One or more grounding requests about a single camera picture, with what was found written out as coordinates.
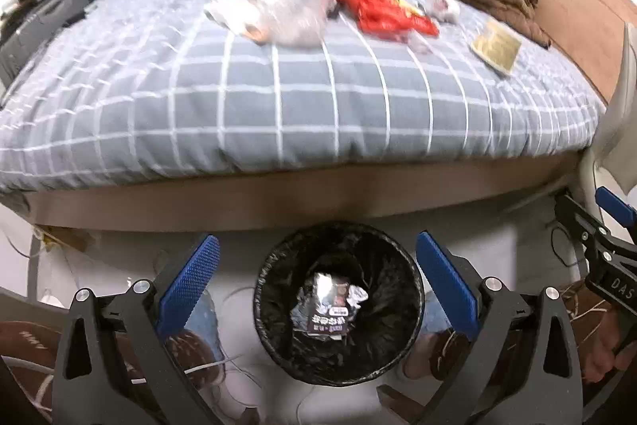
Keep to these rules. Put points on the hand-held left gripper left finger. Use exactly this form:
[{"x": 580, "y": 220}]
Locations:
[{"x": 194, "y": 280}]

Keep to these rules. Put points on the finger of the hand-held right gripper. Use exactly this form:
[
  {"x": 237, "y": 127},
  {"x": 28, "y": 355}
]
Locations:
[
  {"x": 580, "y": 221},
  {"x": 617, "y": 208}
]

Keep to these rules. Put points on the clear plastic bag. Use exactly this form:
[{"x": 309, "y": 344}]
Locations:
[{"x": 293, "y": 16}]

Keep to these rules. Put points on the person's leg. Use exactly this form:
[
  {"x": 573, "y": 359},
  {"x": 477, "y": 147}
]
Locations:
[
  {"x": 199, "y": 345},
  {"x": 438, "y": 350}
]

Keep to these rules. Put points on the red plastic bag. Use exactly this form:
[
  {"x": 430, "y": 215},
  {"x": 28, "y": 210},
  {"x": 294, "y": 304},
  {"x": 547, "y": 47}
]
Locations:
[{"x": 378, "y": 9}]

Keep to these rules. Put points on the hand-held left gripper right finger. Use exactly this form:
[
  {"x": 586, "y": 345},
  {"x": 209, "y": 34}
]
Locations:
[{"x": 443, "y": 280}]

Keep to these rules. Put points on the black trash bin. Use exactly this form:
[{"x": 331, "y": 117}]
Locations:
[{"x": 388, "y": 265}]

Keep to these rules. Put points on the crumpled silver snack wrapper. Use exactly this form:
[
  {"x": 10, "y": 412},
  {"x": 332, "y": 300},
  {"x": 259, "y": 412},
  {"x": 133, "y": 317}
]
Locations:
[{"x": 328, "y": 310}]

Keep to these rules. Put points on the crumpled white wrapper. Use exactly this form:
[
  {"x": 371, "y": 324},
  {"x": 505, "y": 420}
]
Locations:
[{"x": 444, "y": 6}]

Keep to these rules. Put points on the person's left leg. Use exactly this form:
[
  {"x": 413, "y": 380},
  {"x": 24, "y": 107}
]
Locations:
[{"x": 199, "y": 345}]

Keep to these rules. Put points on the grey checked bed sheet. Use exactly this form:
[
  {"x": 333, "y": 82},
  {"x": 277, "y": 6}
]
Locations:
[{"x": 348, "y": 106}]

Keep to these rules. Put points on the person's right hand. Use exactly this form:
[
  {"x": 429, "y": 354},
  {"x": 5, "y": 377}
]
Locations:
[{"x": 602, "y": 355}]

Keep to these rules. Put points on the wooden bed frame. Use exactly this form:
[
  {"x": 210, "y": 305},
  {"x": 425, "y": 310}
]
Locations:
[{"x": 298, "y": 201}]

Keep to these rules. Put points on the yellow snack packet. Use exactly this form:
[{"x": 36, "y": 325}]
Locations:
[{"x": 496, "y": 46}]

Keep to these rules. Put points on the white crumpled paper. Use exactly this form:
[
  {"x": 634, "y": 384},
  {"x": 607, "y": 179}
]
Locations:
[{"x": 229, "y": 11}]

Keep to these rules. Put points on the person's right leg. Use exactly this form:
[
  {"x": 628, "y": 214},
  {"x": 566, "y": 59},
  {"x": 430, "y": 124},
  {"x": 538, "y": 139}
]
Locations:
[{"x": 438, "y": 350}]

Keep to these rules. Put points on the grey hard suitcase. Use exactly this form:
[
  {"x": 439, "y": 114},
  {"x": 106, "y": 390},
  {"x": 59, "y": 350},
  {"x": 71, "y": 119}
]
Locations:
[{"x": 35, "y": 31}]

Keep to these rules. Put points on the wooden headboard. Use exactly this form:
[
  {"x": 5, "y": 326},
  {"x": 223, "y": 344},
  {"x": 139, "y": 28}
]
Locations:
[{"x": 572, "y": 7}]

